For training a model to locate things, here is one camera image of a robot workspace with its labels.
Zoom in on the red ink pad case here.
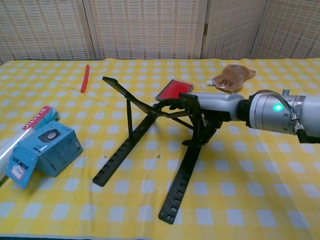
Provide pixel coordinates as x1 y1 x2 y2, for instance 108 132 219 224
155 78 195 102

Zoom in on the blue speaker box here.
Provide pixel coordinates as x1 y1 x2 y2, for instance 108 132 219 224
5 120 84 190

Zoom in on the plastic wrap box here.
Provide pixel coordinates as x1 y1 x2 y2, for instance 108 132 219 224
0 105 61 183

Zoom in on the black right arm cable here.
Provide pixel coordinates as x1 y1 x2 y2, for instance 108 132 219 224
289 114 320 145

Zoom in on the woven folding screen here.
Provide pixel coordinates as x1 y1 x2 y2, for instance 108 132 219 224
0 0 320 62

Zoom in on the brown sauce pouch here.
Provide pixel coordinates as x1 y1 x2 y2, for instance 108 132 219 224
205 63 257 94

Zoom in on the yellow white checked tablecloth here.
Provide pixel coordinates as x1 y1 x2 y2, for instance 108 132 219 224
0 57 320 240

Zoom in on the black folding stand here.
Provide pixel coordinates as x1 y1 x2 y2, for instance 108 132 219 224
92 76 223 225

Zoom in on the red plastic stick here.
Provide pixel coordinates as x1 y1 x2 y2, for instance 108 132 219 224
79 64 91 94

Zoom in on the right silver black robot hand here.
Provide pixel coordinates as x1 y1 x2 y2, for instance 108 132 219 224
154 91 248 137

